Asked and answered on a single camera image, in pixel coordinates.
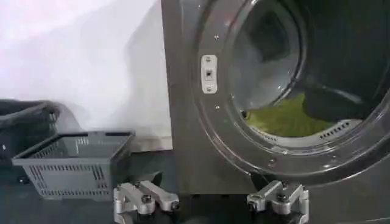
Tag grey dryer with round opening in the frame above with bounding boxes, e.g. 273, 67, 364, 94
160, 0, 390, 224

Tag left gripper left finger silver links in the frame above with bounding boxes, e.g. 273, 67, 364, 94
113, 180, 180, 224

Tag green cloth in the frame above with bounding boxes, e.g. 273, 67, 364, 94
244, 93, 338, 138

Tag grey plastic laundry basket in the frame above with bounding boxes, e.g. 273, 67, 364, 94
11, 130, 135, 202

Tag round glass dryer door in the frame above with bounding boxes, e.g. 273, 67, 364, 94
300, 0, 390, 124

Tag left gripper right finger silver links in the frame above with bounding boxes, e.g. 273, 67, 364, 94
246, 180, 310, 224

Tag white door latch plate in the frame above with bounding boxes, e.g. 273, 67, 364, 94
200, 54, 218, 94

